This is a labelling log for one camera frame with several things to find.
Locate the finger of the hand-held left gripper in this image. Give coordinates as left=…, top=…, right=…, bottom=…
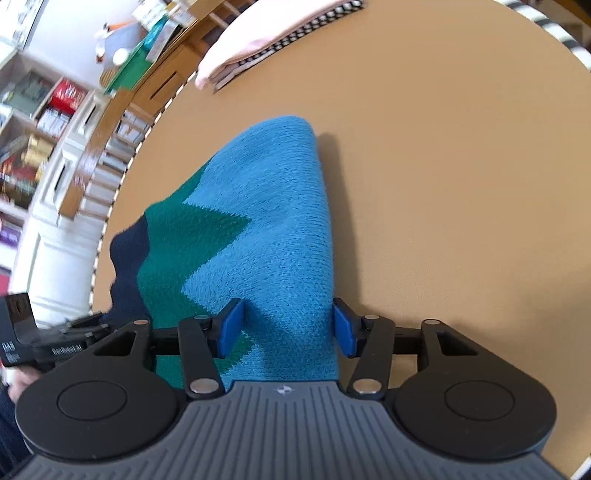
left=68, top=312, right=112, bottom=334

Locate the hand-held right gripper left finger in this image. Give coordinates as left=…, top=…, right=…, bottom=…
left=92, top=297, right=245, bottom=400

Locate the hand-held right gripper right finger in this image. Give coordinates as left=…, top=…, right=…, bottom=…
left=332, top=297, right=481, bottom=400

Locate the colour-block knitted sweater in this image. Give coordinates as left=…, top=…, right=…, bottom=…
left=109, top=116, right=343, bottom=391

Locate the person's left forearm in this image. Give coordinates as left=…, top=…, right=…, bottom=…
left=0, top=390, right=32, bottom=468

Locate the person's left hand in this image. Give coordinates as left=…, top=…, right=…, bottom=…
left=6, top=368, right=43, bottom=403

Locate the white sideboard cabinet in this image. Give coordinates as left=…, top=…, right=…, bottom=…
left=11, top=85, right=155, bottom=326

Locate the wooden spindle-back chair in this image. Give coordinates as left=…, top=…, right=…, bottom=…
left=56, top=89, right=155, bottom=220
left=98, top=11, right=243, bottom=127

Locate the white open shelf unit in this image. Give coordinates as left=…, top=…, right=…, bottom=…
left=0, top=0, right=100, bottom=259

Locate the red snack packet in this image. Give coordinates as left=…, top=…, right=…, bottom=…
left=47, top=78, right=89, bottom=114

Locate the green bin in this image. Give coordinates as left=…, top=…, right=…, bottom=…
left=100, top=17, right=186, bottom=92

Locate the folded pink checkered cloth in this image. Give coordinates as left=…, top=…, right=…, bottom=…
left=194, top=0, right=371, bottom=92

